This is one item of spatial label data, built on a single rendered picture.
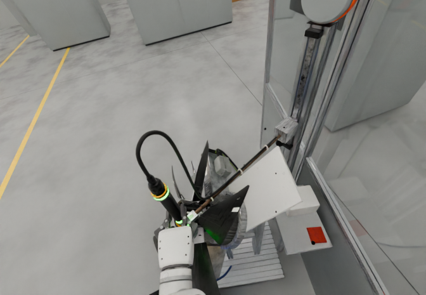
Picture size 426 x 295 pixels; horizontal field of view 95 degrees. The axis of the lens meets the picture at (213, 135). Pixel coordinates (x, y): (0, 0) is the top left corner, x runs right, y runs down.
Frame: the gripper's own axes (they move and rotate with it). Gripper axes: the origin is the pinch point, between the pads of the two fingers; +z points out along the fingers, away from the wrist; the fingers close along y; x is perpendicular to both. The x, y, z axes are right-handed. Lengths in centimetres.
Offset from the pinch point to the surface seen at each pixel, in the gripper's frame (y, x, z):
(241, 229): 20.8, -32.5, 0.2
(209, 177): 9.3, -32.7, 29.1
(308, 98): 59, 5, 37
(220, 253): 8.8, -45.6, -4.9
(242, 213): 22.6, -30.1, 6.4
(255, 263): 30, -138, 1
